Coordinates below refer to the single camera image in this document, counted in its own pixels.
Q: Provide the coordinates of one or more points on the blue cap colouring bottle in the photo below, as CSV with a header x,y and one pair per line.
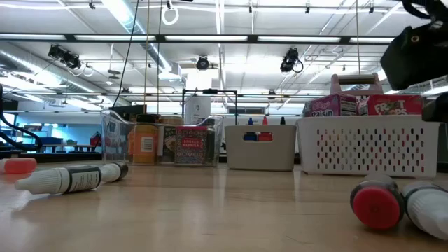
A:
x,y
250,136

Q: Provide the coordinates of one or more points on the red paprika spice tin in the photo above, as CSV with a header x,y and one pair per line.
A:
x,y
192,145

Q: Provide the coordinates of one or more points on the red cap colouring bottle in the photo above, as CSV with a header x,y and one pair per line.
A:
x,y
265,136

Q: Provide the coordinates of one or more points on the grey plastic bin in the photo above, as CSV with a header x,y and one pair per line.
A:
x,y
260,157

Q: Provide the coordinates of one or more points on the tan lid spice jar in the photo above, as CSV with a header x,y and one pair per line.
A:
x,y
171,120

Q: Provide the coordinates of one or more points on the black cap colouring bottle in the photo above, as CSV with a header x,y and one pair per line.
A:
x,y
283,121

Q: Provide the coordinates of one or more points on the black lid orange spice jar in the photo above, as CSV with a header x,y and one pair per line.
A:
x,y
138,143

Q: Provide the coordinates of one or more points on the white perforated plastic basket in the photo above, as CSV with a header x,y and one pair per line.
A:
x,y
309,154

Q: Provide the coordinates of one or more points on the small pink raisin cereal box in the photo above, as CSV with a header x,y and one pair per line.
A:
x,y
325,105

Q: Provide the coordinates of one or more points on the clear plastic bin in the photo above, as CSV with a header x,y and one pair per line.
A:
x,y
115,147

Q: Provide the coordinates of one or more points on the white black dropper bottle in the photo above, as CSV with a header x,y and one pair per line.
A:
x,y
112,172
52,180

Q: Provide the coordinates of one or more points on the small red cereal box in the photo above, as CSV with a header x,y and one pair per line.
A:
x,y
395,104
362,105

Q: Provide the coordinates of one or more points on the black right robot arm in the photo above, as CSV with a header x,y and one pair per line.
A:
x,y
416,59

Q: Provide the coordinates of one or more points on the white numbered pillar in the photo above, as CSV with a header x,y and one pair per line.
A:
x,y
197,110

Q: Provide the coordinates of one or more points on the black background monitor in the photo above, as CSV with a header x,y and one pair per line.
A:
x,y
129,110

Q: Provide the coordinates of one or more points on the background workbench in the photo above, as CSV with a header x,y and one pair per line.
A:
x,y
63,146

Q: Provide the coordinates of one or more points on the black frame stand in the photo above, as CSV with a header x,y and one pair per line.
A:
x,y
210,91

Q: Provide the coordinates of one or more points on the black ceiling camera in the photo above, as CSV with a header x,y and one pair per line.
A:
x,y
202,63
290,61
66,57

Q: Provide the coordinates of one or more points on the silver ventilation duct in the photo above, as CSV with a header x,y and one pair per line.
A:
x,y
42,75

